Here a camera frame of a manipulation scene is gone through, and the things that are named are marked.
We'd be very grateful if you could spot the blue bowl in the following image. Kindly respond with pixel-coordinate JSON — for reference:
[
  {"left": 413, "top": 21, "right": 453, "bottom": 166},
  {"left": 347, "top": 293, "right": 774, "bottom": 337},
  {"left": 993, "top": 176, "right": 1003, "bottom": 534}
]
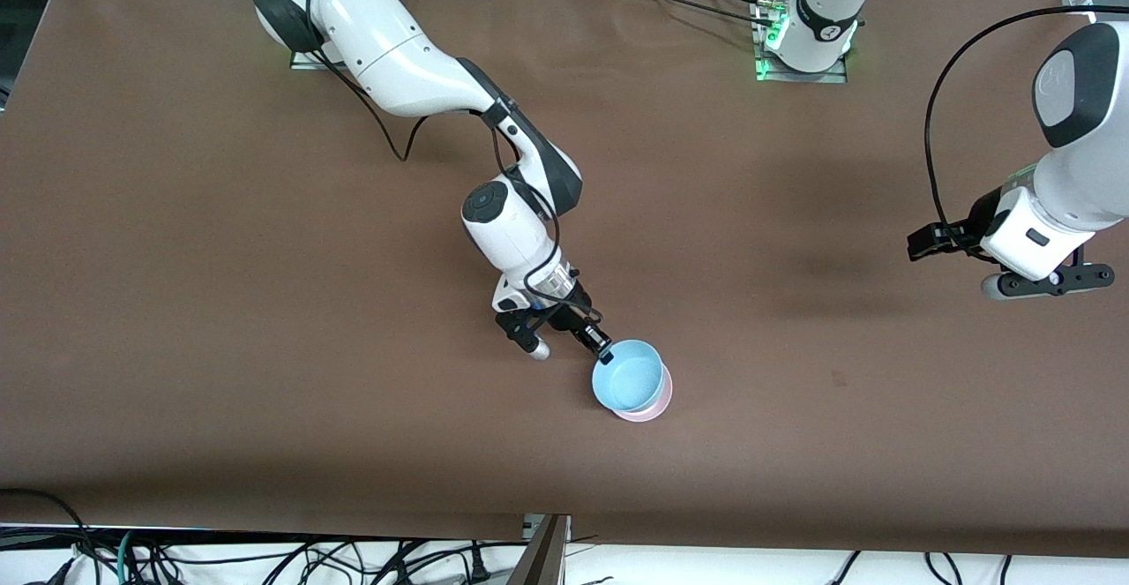
[{"left": 591, "top": 340, "right": 665, "bottom": 413}]

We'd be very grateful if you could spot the pink bowl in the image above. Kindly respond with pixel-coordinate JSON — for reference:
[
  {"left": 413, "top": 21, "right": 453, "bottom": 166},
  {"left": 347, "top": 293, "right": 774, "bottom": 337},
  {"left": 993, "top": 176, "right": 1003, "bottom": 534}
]
[{"left": 610, "top": 369, "right": 674, "bottom": 424}]

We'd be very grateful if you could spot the brown table cover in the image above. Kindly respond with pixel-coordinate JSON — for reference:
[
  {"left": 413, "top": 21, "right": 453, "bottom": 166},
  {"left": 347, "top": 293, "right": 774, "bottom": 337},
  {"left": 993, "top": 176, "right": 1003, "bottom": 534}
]
[{"left": 0, "top": 0, "right": 1129, "bottom": 559}]

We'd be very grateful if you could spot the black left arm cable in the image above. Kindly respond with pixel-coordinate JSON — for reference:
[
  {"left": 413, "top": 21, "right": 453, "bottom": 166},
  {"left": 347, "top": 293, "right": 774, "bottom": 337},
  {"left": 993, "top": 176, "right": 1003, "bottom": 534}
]
[{"left": 923, "top": 4, "right": 1129, "bottom": 256}]

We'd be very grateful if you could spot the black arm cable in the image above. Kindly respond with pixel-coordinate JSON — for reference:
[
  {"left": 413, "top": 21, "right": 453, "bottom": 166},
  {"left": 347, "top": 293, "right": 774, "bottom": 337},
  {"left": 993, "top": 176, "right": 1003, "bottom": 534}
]
[
  {"left": 300, "top": 0, "right": 606, "bottom": 330},
  {"left": 923, "top": 4, "right": 1129, "bottom": 256}
]

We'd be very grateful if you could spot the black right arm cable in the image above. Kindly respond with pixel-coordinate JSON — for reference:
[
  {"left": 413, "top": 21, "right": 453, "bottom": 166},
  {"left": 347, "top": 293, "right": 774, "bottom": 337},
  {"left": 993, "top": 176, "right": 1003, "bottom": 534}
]
[{"left": 300, "top": 0, "right": 606, "bottom": 330}]

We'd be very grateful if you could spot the aluminium profile post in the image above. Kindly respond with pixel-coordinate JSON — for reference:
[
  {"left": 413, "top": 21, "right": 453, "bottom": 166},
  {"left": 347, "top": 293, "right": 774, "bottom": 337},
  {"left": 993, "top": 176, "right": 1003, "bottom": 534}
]
[{"left": 509, "top": 513, "right": 572, "bottom": 585}]

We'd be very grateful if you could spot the long black table cable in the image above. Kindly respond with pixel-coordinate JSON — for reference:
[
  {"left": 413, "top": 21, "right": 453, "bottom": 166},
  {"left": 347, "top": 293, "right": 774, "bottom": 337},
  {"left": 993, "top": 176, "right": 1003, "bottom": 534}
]
[{"left": 605, "top": 0, "right": 779, "bottom": 25}]

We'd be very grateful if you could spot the teal cable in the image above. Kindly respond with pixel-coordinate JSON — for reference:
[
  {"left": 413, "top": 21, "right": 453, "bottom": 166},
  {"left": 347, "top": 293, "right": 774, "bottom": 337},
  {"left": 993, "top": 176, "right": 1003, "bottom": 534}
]
[{"left": 116, "top": 528, "right": 142, "bottom": 585}]

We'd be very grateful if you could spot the thick black floor cable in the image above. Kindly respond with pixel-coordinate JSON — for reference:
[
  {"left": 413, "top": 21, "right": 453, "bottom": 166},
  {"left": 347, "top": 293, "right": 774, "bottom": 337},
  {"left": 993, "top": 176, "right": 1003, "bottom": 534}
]
[{"left": 0, "top": 488, "right": 91, "bottom": 561}]

